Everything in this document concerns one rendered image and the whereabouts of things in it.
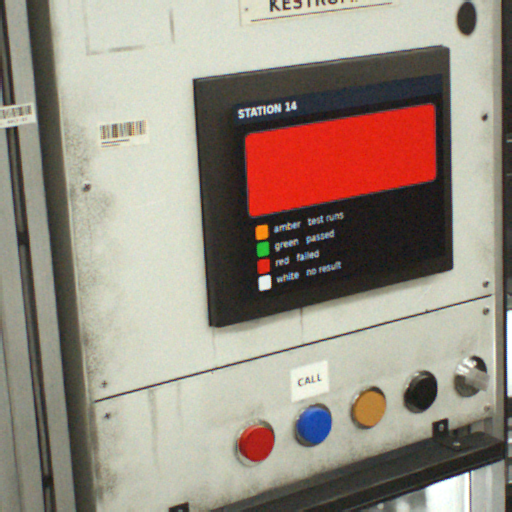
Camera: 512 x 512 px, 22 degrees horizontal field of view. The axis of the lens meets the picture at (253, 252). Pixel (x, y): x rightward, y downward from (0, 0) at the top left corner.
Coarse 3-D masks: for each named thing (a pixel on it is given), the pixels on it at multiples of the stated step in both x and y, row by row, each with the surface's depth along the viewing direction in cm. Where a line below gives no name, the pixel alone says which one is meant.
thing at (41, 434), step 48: (0, 0) 95; (0, 48) 95; (0, 96) 95; (0, 144) 96; (0, 192) 97; (0, 240) 97; (48, 240) 99; (0, 288) 98; (48, 288) 100; (48, 336) 101; (48, 384) 102; (48, 432) 103; (48, 480) 103
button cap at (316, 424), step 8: (304, 416) 114; (312, 416) 114; (320, 416) 114; (328, 416) 115; (304, 424) 114; (312, 424) 114; (320, 424) 115; (328, 424) 115; (304, 432) 114; (312, 432) 114; (320, 432) 115; (328, 432) 115; (312, 440) 114; (320, 440) 115
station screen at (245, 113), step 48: (336, 96) 107; (384, 96) 110; (432, 96) 113; (240, 144) 103; (240, 192) 104; (384, 192) 112; (432, 192) 115; (240, 240) 105; (288, 240) 107; (336, 240) 110; (384, 240) 113; (432, 240) 116; (288, 288) 108
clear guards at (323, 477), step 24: (504, 0) 120; (504, 24) 120; (504, 48) 121; (504, 72) 121; (504, 96) 122; (504, 120) 122; (504, 144) 123; (504, 168) 123; (504, 192) 124; (504, 216) 125; (504, 240) 125; (504, 264) 126; (504, 288) 126; (504, 312) 127; (504, 336) 128; (504, 360) 128; (504, 384) 129; (504, 408) 130; (456, 432) 126; (504, 432) 130; (384, 456) 122; (504, 456) 131; (312, 480) 118; (456, 480) 128; (504, 480) 132; (240, 504) 114; (384, 504) 123; (408, 504) 125; (432, 504) 127; (456, 504) 128
